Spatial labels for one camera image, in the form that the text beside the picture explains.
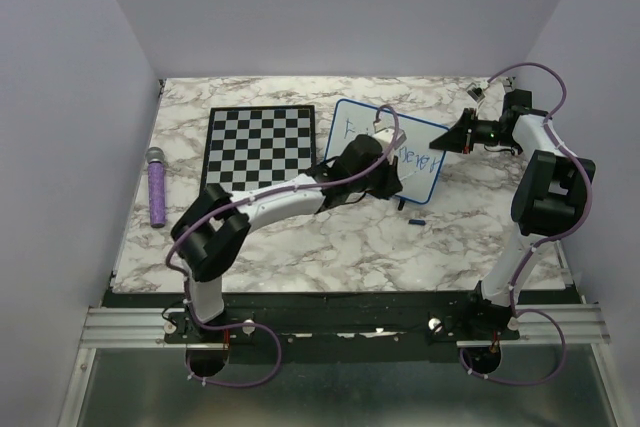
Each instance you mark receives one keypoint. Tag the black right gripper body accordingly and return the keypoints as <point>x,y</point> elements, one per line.
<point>482,132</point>

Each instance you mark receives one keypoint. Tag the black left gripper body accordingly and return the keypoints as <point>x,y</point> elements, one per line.
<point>376,179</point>

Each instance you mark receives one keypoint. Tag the blue framed whiteboard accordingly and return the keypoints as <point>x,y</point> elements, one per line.
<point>351,118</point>

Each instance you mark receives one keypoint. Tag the white blue whiteboard marker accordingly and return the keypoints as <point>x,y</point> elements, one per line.
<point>408,176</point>

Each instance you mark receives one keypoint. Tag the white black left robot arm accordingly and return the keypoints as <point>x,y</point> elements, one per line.
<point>209,235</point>

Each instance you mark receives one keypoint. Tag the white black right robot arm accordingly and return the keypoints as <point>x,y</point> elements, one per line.
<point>549,201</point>

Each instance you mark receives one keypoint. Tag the black white chessboard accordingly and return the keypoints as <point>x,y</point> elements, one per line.
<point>248,148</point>

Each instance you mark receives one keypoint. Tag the purple toy microphone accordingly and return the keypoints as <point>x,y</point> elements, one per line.
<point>156,186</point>

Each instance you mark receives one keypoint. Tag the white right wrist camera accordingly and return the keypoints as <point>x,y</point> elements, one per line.
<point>477,92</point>

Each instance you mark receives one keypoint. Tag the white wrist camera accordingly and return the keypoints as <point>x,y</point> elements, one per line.
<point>388,138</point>
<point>477,92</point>

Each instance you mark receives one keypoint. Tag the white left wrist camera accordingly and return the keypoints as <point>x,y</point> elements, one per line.
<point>388,138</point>

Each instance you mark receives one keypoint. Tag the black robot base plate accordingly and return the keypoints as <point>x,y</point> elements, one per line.
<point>332,327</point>

